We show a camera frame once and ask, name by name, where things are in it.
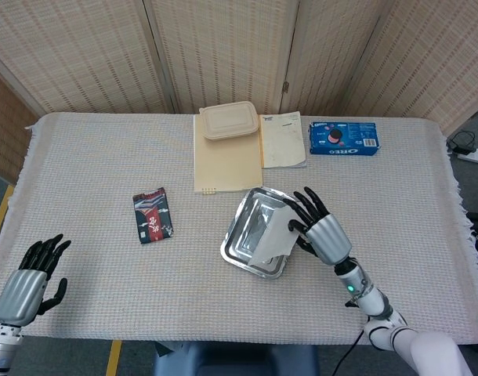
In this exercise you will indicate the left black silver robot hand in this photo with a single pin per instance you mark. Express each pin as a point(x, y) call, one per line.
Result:
point(19, 293)

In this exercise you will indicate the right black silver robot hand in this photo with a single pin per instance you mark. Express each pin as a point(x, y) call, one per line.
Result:
point(327, 237)

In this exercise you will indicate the white paper sheet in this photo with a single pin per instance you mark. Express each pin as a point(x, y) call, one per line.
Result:
point(276, 239)

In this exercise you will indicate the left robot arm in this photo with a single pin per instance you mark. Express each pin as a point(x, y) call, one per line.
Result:
point(2, 348)

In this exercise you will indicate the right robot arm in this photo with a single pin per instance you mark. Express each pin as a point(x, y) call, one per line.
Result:
point(376, 305)

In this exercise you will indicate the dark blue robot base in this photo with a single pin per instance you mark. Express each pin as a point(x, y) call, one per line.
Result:
point(235, 358)

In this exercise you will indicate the silver metal tray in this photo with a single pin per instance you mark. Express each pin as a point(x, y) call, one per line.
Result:
point(247, 231)

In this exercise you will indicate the blue Oreo cookie box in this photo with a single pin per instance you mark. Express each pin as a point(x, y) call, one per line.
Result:
point(342, 138)

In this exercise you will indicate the white paper booklet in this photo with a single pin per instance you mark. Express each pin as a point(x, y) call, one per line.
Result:
point(283, 143)

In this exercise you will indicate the tan spiral notebook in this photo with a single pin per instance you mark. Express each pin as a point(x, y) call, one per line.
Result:
point(227, 164)

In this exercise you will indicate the beige lidded lunch box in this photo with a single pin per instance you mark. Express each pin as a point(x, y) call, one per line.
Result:
point(229, 119)

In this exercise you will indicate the dark red snack packet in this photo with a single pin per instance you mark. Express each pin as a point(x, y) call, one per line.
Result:
point(153, 215)

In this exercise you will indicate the white woven tablecloth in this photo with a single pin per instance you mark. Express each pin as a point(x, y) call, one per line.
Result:
point(106, 164)

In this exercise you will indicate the brass screen hinge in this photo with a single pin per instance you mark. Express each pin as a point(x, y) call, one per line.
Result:
point(285, 87)

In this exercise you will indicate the white power strip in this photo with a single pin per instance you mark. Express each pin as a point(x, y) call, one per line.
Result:
point(474, 156)

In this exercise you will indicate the beige woven folding screen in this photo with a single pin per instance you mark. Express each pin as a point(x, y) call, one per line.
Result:
point(223, 51)

